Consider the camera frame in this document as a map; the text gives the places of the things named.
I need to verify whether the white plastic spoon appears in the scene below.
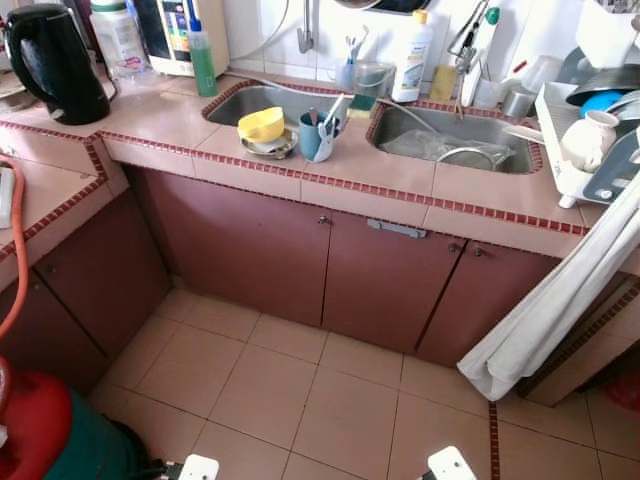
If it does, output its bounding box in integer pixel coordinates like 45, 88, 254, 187
322, 93, 351, 131

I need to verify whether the dark teal mug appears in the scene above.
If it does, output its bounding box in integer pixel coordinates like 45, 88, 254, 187
298, 110, 341, 164

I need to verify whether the yellow plastic suction bowl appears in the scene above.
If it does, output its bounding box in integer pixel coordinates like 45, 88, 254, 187
236, 106, 287, 145

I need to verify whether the grey blue tray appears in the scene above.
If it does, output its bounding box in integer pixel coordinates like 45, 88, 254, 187
588, 128, 640, 207

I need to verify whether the white hanging cloth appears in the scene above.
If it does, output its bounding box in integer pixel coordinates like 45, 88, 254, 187
457, 175, 640, 403

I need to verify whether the white ceramic jug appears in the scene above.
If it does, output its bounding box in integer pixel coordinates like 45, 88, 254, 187
560, 109, 622, 173

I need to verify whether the white dish rack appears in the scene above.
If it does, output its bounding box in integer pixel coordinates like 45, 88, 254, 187
533, 80, 640, 209

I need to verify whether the blue plate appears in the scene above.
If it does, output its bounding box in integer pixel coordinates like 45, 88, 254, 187
580, 90, 629, 114

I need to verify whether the black wok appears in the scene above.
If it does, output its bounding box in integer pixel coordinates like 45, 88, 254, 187
565, 64, 640, 107

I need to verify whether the brown cabinet door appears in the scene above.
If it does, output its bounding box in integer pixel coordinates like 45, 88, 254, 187
320, 212, 468, 353
133, 168, 333, 329
33, 190, 173, 363
413, 240, 563, 369
0, 270, 111, 393

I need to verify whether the steel cup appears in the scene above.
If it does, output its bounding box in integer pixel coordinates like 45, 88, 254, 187
500, 85, 537, 120

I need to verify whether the clear plastic cup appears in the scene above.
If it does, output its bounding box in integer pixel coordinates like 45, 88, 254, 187
520, 55, 563, 96

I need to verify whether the steel strainer bowl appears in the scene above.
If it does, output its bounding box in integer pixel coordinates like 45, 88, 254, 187
434, 146, 499, 171

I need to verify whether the white plastic pitcher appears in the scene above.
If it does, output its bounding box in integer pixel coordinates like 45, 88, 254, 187
574, 0, 640, 71

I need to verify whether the steel sink basin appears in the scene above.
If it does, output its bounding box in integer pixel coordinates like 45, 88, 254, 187
203, 82, 353, 153
366, 100, 544, 175

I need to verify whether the clear plastic bag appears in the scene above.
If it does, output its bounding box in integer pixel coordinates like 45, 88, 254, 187
378, 128, 513, 171

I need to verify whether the yellow sponge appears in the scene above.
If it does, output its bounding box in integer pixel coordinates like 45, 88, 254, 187
430, 65, 460, 102

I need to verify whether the chrome sink faucet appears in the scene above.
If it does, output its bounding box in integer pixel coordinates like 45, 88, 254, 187
447, 0, 501, 109

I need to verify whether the white detergent bottle yellow cap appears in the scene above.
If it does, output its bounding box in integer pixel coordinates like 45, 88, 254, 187
392, 10, 435, 104

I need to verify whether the clear plastic tub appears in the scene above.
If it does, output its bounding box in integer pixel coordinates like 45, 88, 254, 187
353, 61, 397, 99

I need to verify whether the green scouring sponge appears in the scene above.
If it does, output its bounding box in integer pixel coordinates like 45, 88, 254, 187
347, 93, 380, 112

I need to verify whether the pale blue toothbrush cup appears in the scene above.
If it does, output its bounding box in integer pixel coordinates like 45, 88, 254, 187
335, 62, 359, 91

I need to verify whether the white toothbrush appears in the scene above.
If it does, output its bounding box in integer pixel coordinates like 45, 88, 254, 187
352, 26, 371, 63

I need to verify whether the black hanging pan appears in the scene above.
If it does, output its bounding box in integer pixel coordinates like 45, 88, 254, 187
333, 0, 433, 16

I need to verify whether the green soap bottle blue cap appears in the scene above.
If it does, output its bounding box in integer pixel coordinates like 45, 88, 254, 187
186, 12, 219, 99

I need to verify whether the beige water filter appliance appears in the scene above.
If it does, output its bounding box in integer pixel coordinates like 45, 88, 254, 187
133, 0, 231, 79

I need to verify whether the clear jar green lid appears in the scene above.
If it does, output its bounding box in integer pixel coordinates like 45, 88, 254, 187
90, 0, 149, 81

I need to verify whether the dark green container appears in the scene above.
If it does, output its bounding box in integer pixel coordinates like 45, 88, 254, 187
42, 388, 146, 480

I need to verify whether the black electric kettle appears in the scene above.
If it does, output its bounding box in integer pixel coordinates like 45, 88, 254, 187
3, 3, 113, 127

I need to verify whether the white plastic block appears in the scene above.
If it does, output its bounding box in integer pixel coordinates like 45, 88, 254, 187
0, 165, 16, 231

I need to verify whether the red gas cylinder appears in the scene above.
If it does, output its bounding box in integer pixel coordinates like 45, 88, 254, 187
0, 368, 73, 480

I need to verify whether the grey cabinet handle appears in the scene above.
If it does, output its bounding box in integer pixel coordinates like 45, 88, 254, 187
366, 219, 429, 240

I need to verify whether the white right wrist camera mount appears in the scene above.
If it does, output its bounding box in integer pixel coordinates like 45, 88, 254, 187
424, 446, 479, 480

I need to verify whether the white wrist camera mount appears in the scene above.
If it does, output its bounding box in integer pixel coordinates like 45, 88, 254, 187
424, 446, 479, 480
177, 454, 221, 480

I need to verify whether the grey wall tap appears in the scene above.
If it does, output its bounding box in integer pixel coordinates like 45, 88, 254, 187
296, 0, 321, 55

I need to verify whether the thin white hose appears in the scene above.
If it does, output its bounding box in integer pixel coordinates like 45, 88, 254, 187
230, 0, 296, 63

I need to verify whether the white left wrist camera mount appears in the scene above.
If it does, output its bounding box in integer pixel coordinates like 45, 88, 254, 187
177, 454, 221, 480

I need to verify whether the orange gas hose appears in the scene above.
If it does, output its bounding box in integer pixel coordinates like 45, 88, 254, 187
0, 155, 31, 343

